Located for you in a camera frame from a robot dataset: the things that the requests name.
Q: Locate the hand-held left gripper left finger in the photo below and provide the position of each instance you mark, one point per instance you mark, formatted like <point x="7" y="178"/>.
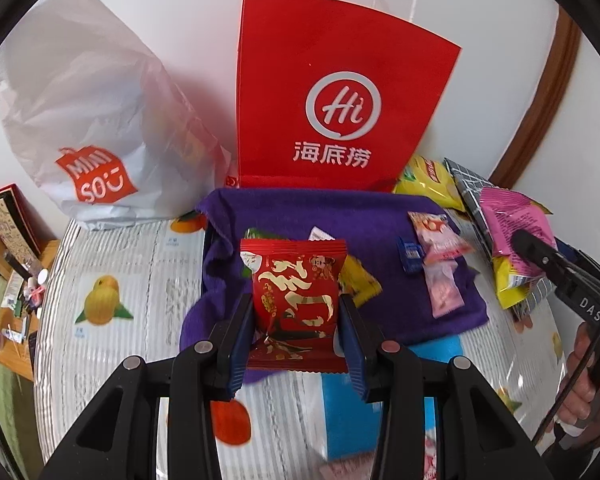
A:
<point x="239" y="340"/>

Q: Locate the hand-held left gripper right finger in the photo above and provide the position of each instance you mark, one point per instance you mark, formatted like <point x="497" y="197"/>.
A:
<point x="352" y="340"/>

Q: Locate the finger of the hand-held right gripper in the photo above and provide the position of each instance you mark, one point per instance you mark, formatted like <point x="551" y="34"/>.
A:
<point x="542" y="257"/>

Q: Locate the pink snack packet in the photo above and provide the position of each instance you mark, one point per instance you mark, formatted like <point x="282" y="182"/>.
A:
<point x="505" y="220"/>

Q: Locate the red gold snack packet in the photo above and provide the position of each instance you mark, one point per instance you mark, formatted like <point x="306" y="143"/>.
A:
<point x="295" y="285"/>

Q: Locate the blue snack packet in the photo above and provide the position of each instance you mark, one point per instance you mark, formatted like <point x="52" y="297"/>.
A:
<point x="410" y="255"/>

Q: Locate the green snack packet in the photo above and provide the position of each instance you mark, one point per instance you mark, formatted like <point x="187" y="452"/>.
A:
<point x="257" y="234"/>

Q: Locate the person's right hand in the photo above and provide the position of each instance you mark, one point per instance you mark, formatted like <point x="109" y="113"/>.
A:
<point x="580" y="400"/>

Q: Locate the small yellow snack packet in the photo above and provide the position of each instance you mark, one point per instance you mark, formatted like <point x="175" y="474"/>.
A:
<point x="360" y="280"/>

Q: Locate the light blue packet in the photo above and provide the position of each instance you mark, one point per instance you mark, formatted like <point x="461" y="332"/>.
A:
<point x="350" y="410"/>

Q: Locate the pale pink candy packet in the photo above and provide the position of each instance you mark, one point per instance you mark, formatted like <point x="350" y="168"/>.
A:
<point x="445" y="290"/>

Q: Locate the pink red candy packet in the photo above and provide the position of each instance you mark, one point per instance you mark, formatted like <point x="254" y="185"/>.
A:
<point x="440" y="240"/>

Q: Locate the small white packet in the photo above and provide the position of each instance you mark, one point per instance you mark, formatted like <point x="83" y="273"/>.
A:
<point x="320" y="234"/>

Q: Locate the purple towel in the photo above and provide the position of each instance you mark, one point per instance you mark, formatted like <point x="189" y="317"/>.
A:
<point x="370" y="220"/>

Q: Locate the yellow chips bag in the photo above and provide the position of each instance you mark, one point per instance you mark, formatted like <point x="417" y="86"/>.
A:
<point x="430" y="185"/>

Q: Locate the white tube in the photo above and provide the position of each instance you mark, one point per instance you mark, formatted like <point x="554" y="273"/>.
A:
<point x="13" y="287"/>

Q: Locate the dark patterned book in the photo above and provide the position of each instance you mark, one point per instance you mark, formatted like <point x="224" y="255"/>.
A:
<point x="12" y="220"/>

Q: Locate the red paper bag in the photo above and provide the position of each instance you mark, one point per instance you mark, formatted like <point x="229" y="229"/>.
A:
<point x="290" y="85"/>

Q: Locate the white plastic bag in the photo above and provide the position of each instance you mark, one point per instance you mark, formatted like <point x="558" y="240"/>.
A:
<point x="80" y="85"/>

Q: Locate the brown wooden frame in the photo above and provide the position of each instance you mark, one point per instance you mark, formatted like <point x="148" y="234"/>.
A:
<point x="545" y="110"/>

